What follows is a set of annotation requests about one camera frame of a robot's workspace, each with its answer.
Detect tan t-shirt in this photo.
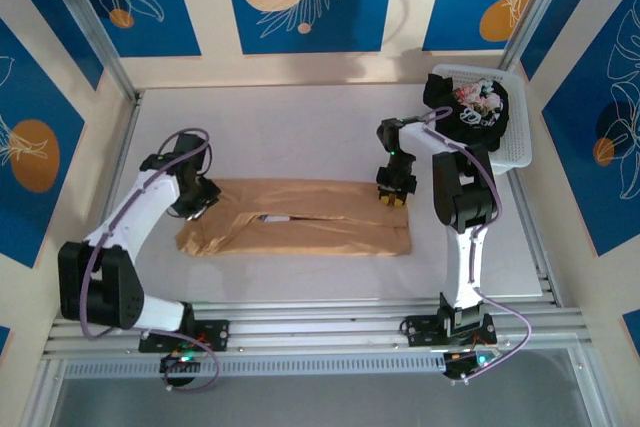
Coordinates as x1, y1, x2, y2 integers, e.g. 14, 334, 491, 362
174, 176, 414, 259

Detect blue poster dark circle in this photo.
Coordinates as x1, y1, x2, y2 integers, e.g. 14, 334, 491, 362
541, 0, 640, 258

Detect blue poster orange circle fern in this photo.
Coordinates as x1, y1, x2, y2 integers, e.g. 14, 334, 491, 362
421, 0, 562, 53

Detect blue floral wall poster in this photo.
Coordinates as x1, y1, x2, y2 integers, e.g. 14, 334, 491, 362
0, 0, 105, 92
519, 0, 640, 82
62, 0, 203, 59

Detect blue poster cream circle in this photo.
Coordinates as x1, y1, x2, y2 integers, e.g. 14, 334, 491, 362
220, 0, 399, 55

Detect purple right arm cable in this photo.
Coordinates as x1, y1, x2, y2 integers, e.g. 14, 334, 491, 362
418, 106, 533, 379

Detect aluminium corner post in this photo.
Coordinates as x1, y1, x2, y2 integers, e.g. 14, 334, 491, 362
499, 0, 577, 74
35, 0, 142, 104

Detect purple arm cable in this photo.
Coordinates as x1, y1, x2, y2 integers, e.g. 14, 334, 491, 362
81, 127, 221, 393
418, 106, 533, 379

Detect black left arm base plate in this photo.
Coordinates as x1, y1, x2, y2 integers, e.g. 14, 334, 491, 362
138, 319, 231, 354

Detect white plastic basket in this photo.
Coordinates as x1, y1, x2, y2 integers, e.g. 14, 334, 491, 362
428, 63, 533, 173

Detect grey slotted cable duct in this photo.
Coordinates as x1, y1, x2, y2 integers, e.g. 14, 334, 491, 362
62, 352, 577, 380

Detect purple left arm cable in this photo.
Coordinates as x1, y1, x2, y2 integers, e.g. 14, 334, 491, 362
81, 127, 221, 393

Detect black floral print t-shirt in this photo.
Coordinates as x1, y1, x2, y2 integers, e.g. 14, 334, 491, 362
422, 73, 511, 153

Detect aluminium frame rails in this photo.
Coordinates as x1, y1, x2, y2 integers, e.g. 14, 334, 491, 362
42, 89, 597, 364

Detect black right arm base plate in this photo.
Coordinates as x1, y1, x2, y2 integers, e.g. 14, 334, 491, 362
401, 313, 499, 349

